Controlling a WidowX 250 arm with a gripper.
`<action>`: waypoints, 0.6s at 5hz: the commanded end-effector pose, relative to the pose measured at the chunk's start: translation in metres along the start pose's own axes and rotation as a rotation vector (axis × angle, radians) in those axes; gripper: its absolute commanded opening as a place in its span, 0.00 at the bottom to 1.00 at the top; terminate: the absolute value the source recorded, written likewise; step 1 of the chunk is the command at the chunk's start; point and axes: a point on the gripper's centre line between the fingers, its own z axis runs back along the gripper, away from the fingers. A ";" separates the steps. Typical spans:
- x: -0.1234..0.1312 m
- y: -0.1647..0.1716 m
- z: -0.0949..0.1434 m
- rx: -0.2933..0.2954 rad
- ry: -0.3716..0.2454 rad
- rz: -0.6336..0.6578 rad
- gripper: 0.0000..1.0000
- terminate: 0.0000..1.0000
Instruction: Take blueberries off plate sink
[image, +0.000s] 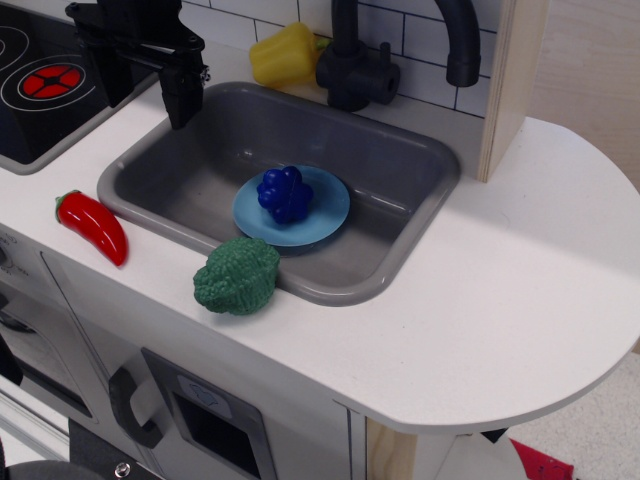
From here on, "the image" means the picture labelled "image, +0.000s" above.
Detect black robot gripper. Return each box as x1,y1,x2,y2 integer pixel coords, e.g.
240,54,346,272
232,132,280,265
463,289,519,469
65,1,209,130

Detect blue toy blueberries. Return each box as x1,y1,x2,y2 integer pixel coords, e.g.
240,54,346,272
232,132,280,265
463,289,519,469
257,166,314,224

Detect light blue toy plate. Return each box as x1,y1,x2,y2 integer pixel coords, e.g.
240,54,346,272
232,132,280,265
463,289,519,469
232,165,350,247

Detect grey toy sink basin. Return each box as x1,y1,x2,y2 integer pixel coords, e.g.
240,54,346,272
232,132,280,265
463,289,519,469
97,82,460,306

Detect black toy stovetop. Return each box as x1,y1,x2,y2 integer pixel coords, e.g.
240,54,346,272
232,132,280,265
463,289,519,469
0,9,166,176

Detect yellow toy bell pepper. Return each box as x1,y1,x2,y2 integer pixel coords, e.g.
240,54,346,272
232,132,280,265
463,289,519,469
249,22,332,89

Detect red toy chili pepper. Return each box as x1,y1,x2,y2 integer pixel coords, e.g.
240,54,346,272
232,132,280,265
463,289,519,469
55,190,129,267

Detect black toy faucet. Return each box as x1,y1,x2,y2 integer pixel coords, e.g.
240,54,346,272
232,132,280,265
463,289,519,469
316,1,481,112

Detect green toy broccoli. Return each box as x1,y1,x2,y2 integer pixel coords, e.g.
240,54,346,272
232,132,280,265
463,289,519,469
193,238,280,316

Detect grey dishwasher door panel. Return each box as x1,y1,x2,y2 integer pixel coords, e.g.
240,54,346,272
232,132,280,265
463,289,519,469
142,348,277,479

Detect red cloth on floor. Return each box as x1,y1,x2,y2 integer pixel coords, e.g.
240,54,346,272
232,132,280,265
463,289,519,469
511,440,574,480

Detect black oven door handle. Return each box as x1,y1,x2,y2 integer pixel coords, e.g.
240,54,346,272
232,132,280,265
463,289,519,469
108,367,163,449

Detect wooden upright post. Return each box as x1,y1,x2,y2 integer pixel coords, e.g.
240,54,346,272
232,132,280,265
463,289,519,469
477,0,550,182

